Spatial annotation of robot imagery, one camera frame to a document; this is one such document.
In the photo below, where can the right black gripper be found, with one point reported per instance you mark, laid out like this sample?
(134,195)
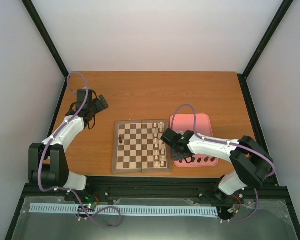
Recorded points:
(177,157)

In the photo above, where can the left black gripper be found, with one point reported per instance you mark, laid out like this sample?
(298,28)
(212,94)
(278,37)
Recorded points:
(100,106)

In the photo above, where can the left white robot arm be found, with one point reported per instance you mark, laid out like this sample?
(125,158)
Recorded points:
(47,163)

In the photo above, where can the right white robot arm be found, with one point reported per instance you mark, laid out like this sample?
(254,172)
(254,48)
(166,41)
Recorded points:
(252,165)

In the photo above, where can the wooden chess board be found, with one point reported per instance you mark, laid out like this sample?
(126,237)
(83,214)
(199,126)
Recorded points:
(137,153)

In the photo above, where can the pink plastic tray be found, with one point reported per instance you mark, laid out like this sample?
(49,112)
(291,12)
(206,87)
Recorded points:
(185,122)

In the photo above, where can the black aluminium frame rail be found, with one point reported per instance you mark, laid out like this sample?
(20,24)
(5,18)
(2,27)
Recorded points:
(110,187)

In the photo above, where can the light blue cable duct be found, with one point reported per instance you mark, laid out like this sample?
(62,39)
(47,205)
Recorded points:
(126,210)

